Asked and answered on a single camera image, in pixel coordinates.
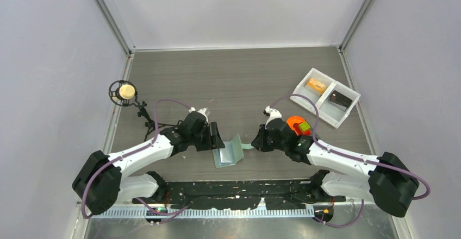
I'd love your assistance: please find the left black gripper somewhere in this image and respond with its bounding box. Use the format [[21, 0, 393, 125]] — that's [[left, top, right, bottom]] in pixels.
[[189, 122, 224, 152]]

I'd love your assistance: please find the green leather card holder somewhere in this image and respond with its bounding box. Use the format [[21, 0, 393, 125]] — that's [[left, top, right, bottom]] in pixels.
[[213, 134, 254, 168]]

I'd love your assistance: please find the black credit card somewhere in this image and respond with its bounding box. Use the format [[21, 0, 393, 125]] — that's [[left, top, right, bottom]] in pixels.
[[328, 90, 353, 111]]

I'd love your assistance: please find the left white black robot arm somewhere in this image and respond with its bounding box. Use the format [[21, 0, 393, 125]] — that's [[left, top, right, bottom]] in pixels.
[[72, 108, 225, 215]]

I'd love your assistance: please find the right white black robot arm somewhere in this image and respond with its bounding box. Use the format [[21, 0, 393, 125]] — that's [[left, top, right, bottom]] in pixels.
[[251, 118, 419, 217]]

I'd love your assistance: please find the orange card in tray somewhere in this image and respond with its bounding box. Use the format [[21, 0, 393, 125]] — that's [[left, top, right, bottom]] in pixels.
[[305, 78, 328, 96]]

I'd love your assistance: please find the orange curved toy piece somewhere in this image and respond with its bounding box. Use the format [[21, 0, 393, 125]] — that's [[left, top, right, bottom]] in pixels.
[[286, 116, 306, 133]]

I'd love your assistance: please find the green toy block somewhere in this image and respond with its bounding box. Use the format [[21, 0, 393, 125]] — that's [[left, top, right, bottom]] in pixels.
[[298, 121, 310, 129]]

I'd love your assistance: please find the red toy block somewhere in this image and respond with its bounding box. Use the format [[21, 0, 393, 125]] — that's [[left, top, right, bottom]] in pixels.
[[296, 128, 311, 135]]

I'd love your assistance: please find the white two-compartment tray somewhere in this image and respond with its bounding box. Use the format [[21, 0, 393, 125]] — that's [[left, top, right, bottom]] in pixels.
[[290, 68, 361, 129]]

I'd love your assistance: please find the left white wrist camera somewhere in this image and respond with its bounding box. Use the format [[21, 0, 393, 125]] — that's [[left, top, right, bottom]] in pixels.
[[188, 106, 210, 122]]

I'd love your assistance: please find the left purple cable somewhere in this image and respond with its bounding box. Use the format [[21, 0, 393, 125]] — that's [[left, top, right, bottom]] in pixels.
[[80, 98, 197, 224]]

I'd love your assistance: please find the purple cable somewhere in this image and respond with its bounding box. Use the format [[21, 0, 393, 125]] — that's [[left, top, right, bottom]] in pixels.
[[269, 93, 431, 229], [80, 98, 197, 224]]

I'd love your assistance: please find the microphone with black shock mount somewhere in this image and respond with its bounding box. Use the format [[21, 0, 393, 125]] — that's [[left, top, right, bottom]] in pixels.
[[108, 80, 156, 141]]

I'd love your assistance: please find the aluminium rail frame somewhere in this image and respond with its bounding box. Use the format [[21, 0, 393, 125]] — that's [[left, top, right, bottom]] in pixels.
[[76, 181, 401, 219]]

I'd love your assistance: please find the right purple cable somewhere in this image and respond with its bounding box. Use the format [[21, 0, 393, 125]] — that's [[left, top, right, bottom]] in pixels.
[[269, 93, 431, 229]]

